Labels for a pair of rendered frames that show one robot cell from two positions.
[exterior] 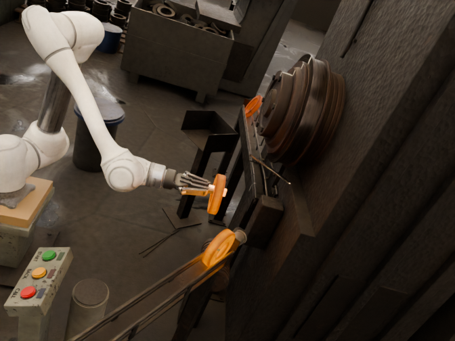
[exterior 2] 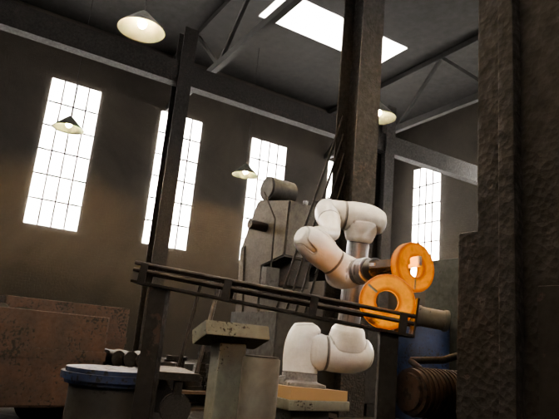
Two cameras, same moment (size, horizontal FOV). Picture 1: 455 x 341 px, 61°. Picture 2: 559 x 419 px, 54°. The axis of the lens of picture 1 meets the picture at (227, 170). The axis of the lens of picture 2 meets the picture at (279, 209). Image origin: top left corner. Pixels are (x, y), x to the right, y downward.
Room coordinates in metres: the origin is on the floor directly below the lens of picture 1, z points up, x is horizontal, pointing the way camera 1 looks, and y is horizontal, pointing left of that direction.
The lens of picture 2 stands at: (0.22, -1.44, 0.56)
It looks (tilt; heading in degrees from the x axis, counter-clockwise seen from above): 14 degrees up; 70
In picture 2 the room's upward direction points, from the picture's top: 5 degrees clockwise
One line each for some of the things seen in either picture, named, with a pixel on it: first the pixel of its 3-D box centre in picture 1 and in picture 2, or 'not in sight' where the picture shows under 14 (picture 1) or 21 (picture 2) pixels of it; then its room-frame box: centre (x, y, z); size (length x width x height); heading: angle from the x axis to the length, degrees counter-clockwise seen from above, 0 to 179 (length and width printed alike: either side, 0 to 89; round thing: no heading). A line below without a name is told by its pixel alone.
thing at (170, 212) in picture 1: (195, 171); not in sight; (1.99, 0.18, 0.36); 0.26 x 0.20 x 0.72; 46
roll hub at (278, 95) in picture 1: (273, 104); not in sight; (1.54, -0.07, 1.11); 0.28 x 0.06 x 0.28; 11
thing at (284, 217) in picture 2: not in sight; (287, 278); (2.94, 5.51, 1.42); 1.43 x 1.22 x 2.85; 106
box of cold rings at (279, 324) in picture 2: not in sight; (305, 360); (2.40, 3.48, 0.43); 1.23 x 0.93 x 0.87; 9
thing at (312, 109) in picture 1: (294, 111); not in sight; (1.56, -0.17, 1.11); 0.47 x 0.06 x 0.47; 11
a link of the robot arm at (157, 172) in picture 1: (156, 176); (363, 270); (1.15, 0.23, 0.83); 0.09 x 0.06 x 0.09; 10
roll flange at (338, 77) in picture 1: (312, 117); not in sight; (1.58, -0.25, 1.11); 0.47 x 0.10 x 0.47; 11
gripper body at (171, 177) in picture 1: (176, 180); (378, 268); (1.17, 0.16, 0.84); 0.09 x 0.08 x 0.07; 100
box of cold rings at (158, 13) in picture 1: (177, 46); not in sight; (4.14, 1.01, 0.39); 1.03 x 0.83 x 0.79; 105
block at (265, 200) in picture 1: (263, 222); not in sight; (1.33, -0.23, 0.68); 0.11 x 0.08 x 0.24; 101
